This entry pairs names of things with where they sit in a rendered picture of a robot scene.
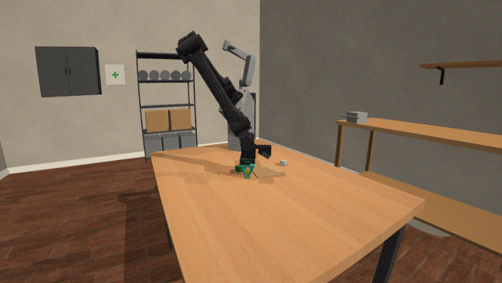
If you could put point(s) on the tan flat mat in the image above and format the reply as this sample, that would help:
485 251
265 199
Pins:
267 171

